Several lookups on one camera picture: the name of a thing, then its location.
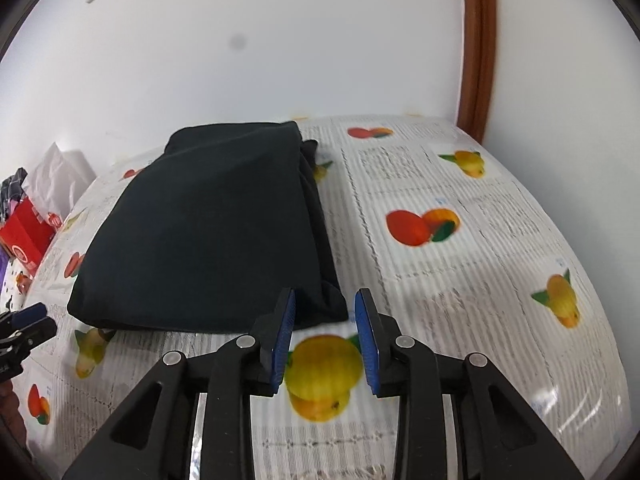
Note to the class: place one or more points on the white spotted plush toy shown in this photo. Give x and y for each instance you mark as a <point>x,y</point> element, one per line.
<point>14,290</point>

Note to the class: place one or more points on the fruit print tablecloth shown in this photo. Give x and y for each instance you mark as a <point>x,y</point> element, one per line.
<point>448,242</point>

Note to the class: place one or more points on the black sweatshirt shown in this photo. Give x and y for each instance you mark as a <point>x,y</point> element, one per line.
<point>206,237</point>

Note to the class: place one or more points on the white Miniso plastic bag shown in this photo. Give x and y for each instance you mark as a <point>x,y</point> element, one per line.
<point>57,182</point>

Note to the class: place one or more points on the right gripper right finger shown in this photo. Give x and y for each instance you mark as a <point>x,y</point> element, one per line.
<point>497,435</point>

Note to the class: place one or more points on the brown wooden door frame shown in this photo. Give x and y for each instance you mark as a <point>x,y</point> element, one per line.
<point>480,22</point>

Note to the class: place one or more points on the black plaid cloth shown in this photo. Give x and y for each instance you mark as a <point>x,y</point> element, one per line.
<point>12,193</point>

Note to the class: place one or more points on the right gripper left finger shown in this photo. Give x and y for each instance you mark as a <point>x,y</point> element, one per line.
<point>150,434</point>

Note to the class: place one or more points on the red paper shopping bag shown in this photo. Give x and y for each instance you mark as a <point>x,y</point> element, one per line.
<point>28,236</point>

